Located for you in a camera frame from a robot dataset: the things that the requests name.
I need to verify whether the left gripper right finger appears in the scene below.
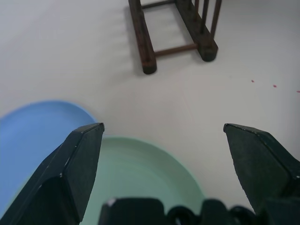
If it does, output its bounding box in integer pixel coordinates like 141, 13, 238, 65
223, 123, 300, 214

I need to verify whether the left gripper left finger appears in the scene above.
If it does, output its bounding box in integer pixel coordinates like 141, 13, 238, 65
0, 122, 105, 225

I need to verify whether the blue plate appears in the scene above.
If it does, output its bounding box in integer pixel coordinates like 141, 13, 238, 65
0, 100, 99, 210

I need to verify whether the green plate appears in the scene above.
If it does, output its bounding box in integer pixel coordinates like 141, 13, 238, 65
9, 136, 206, 225

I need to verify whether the brown wooden dish rack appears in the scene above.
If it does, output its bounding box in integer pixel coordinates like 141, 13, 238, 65
127, 0, 223, 75

